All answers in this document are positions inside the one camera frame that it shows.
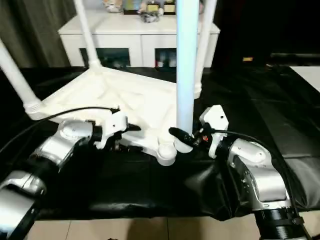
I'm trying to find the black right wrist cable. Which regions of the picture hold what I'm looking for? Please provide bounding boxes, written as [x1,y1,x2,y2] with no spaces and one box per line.
[207,129,313,240]

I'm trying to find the row of picture frames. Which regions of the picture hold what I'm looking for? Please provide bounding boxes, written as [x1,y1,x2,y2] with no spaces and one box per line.
[123,0,176,15]

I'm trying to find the black mat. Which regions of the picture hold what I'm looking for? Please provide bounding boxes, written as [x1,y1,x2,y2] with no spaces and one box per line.
[0,63,320,222]

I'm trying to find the spotted white ornament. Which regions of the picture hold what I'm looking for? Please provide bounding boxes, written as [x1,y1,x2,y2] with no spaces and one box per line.
[103,0,124,13]

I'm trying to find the white long board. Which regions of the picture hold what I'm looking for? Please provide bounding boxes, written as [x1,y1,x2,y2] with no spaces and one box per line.
[288,65,320,89]

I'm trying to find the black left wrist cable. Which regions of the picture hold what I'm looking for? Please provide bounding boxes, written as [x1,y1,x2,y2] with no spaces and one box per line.
[0,106,120,154]

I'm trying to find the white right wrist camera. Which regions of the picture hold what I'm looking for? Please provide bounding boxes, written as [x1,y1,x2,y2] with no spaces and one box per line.
[199,104,230,160]

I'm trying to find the white plastic table top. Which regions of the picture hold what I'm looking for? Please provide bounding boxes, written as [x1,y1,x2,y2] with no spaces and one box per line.
[27,66,204,167]

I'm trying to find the white plastic table leg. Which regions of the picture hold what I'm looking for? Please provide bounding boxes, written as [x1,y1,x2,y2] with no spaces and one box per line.
[194,0,219,99]
[0,37,43,121]
[174,0,202,154]
[73,0,104,74]

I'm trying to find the black tangled bundle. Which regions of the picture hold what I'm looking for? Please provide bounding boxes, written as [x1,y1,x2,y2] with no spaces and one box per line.
[139,11,161,24]

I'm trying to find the white low cabinet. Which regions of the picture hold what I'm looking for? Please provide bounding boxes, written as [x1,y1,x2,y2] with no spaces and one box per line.
[57,9,221,69]

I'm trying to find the grey curtain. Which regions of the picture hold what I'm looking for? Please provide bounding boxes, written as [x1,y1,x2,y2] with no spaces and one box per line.
[0,0,78,69]

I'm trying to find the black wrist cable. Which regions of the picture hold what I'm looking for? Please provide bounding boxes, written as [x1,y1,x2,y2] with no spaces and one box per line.
[0,106,120,154]
[207,129,313,240]

